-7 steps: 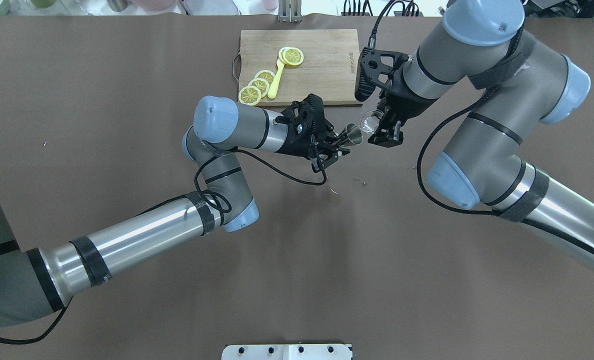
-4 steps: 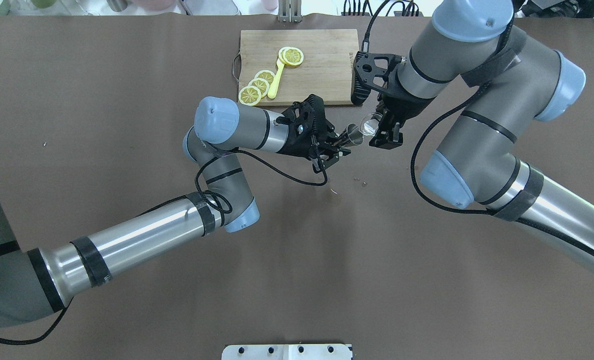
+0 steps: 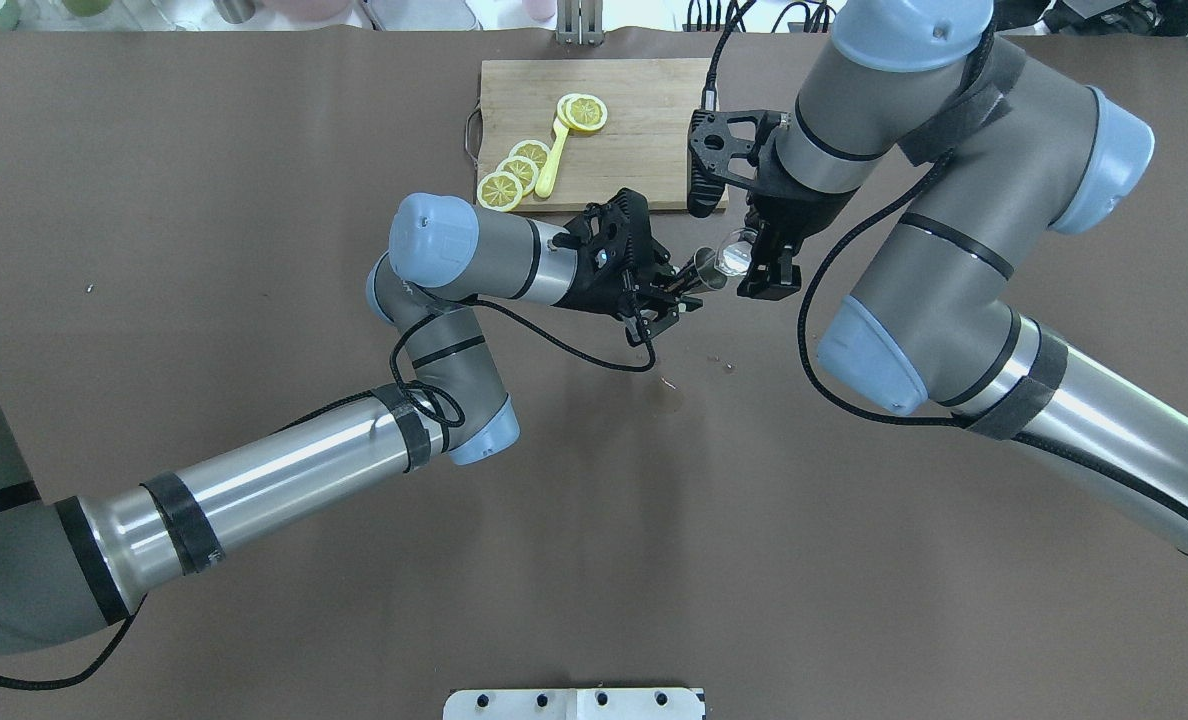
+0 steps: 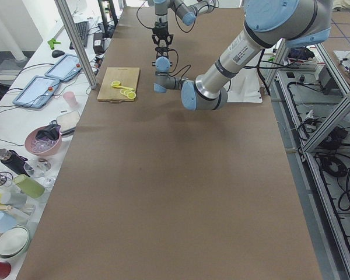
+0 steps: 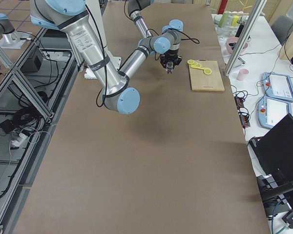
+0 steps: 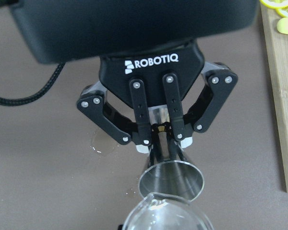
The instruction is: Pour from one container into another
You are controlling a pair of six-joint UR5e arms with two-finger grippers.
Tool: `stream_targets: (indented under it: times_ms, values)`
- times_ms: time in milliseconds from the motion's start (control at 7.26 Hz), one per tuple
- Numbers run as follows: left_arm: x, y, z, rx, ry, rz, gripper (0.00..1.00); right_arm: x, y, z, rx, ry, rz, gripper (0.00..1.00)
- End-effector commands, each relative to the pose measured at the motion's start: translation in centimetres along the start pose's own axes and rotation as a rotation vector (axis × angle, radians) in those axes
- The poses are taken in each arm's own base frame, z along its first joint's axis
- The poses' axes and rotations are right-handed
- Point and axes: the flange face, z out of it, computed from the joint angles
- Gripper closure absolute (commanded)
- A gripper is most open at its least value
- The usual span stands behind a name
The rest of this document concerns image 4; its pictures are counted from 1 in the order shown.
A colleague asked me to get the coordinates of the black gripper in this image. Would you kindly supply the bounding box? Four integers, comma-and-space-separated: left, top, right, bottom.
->
152, 26, 173, 46
155, 47, 169, 58

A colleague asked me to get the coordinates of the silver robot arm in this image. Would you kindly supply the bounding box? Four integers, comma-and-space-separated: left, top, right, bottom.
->
152, 0, 333, 111
150, 0, 219, 47

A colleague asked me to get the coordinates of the pink plastic cup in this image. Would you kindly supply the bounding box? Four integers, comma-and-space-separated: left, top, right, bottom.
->
63, 91, 78, 108

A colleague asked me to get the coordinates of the green tall cup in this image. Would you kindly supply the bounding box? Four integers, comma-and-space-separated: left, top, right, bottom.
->
13, 174, 45, 199

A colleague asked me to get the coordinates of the light blue cup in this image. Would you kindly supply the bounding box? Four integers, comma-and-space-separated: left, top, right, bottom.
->
0, 211, 17, 233

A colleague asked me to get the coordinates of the bamboo cutting board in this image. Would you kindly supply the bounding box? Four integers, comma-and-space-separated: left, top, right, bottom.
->
97, 67, 140, 103

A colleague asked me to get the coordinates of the lemon slice at board corner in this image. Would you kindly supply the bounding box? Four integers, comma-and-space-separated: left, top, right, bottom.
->
127, 92, 136, 100

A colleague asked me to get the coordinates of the black keyboard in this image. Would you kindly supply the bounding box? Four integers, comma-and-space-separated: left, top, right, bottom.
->
75, 21, 89, 48

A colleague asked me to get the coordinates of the far blue teach pendant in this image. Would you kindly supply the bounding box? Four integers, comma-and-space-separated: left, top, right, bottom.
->
44, 54, 82, 82

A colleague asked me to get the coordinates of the blue teach pendant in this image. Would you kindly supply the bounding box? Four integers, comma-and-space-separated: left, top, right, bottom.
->
12, 76, 60, 109
44, 54, 82, 82

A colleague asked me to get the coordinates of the black computer mouse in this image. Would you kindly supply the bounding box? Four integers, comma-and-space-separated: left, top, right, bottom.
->
51, 50, 65, 58

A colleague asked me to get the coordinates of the white rectangular box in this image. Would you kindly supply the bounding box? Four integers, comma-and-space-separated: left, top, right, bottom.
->
56, 111, 81, 136

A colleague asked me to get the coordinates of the near blue teach pendant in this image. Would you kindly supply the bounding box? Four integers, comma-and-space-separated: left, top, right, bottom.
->
12, 76, 60, 109

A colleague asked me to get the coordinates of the dark cloth in bowl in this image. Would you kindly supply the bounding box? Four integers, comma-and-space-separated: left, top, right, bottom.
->
36, 124, 61, 141

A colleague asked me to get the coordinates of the pink bowl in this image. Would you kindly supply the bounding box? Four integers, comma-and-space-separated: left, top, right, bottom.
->
24, 127, 62, 157

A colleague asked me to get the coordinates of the clear wine glass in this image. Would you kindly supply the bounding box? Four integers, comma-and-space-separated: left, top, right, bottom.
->
24, 158, 52, 178

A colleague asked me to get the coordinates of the black thermos bottle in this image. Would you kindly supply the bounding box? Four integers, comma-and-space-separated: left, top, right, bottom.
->
0, 148, 30, 177

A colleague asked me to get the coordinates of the grey green bowl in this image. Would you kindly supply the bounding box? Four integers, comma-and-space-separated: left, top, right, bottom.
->
0, 226, 31, 259

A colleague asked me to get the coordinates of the lemon slice on knife handle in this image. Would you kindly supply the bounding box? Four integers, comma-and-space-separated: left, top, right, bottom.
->
111, 80, 121, 87

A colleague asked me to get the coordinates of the aluminium frame post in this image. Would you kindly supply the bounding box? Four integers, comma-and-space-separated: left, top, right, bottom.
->
54, 0, 97, 89

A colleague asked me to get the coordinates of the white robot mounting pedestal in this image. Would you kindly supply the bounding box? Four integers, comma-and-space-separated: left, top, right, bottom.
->
227, 69, 262, 103

